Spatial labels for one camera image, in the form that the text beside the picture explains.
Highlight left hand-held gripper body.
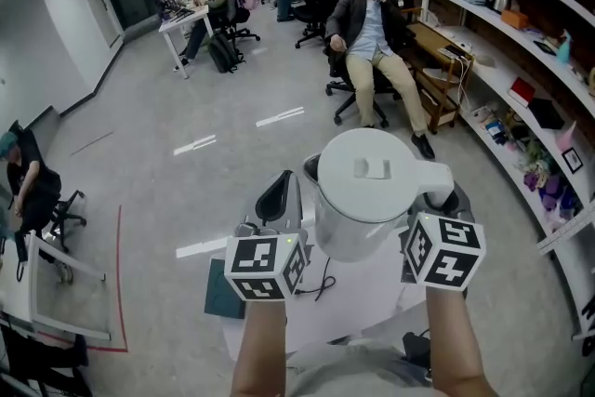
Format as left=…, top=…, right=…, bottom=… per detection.
left=224, top=220, right=310, bottom=303

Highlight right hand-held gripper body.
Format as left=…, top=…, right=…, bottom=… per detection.
left=400, top=211, right=487, bottom=293

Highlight white electric kettle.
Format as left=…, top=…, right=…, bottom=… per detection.
left=302, top=127, right=455, bottom=264

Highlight person's right forearm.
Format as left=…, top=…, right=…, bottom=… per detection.
left=424, top=283, right=499, bottom=397

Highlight person's left forearm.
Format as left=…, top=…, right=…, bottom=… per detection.
left=230, top=298, right=287, bottom=397

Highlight dark green box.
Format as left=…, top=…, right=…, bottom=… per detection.
left=204, top=258, right=248, bottom=321

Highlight small blue box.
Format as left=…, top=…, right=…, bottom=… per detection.
left=484, top=120, right=509, bottom=146

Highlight purple artificial flowers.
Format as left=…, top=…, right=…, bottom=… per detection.
left=522, top=171, right=583, bottom=213

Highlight white coffee table with drawers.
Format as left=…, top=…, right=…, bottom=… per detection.
left=219, top=218, right=431, bottom=360

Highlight black power adapter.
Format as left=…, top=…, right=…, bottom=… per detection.
left=401, top=330, right=435, bottom=384

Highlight black flat box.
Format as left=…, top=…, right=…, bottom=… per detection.
left=527, top=97, right=566, bottom=132

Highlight pink cone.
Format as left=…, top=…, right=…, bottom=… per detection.
left=557, top=120, right=578, bottom=155

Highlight red book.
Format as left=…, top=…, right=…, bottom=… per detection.
left=506, top=76, right=537, bottom=109

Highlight black office chair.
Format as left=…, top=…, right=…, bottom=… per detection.
left=218, top=0, right=262, bottom=46
left=324, top=35, right=402, bottom=129
left=46, top=189, right=88, bottom=254

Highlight white shelving unit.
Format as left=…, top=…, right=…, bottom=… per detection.
left=424, top=0, right=595, bottom=343

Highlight wooden side cart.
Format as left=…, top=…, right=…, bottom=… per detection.
left=401, top=21, right=476, bottom=134

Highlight person's light grey clothing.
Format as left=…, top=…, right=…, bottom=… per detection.
left=283, top=336, right=443, bottom=397

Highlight black backpack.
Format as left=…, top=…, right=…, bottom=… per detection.
left=206, top=32, right=245, bottom=74

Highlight red floor tape line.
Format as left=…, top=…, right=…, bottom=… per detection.
left=36, top=204, right=129, bottom=354

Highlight black binoculars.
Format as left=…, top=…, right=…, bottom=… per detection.
left=580, top=297, right=595, bottom=357

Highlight teal spray bottle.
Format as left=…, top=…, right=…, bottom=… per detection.
left=555, top=29, right=573, bottom=63

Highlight orange box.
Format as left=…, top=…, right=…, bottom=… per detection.
left=500, top=8, right=532, bottom=30

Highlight white office desk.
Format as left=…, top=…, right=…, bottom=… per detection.
left=158, top=6, right=216, bottom=81
left=0, top=229, right=113, bottom=341

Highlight black kettle power cord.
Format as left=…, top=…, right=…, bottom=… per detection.
left=295, top=258, right=337, bottom=301

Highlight small black picture frame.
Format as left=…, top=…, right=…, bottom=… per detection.
left=561, top=146, right=585, bottom=175

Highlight black hanging strap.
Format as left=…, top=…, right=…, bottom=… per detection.
left=15, top=232, right=30, bottom=283

